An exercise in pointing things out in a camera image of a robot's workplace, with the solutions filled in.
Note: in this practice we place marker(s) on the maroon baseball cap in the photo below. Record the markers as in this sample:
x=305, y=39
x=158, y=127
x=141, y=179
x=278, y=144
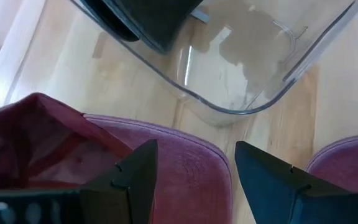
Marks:
x=346, y=165
x=191, y=161

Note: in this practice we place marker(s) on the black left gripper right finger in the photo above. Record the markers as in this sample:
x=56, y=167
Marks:
x=269, y=193

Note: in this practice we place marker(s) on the clear plastic bin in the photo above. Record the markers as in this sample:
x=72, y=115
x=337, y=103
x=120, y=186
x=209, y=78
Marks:
x=216, y=77

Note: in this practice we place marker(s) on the black baseball cap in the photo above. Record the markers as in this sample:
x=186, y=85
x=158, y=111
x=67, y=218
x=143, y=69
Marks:
x=160, y=25

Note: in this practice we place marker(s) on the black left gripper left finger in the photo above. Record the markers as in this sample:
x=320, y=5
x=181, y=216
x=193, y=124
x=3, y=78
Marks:
x=129, y=193

